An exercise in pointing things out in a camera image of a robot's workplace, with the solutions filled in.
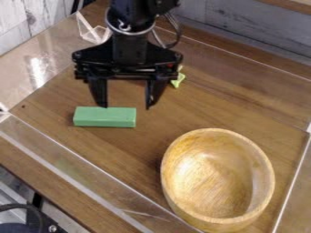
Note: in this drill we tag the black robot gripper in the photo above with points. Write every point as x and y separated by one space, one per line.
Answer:
125 58

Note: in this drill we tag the green rectangular block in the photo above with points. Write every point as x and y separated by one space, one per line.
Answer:
91 116

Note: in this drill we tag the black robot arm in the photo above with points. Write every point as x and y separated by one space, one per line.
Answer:
131 18

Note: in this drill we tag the brown wooden bowl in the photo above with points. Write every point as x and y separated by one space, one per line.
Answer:
218 179

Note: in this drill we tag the black table clamp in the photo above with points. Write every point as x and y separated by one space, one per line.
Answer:
41 223

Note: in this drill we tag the clear acrylic corner bracket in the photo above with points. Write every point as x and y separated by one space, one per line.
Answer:
95 35

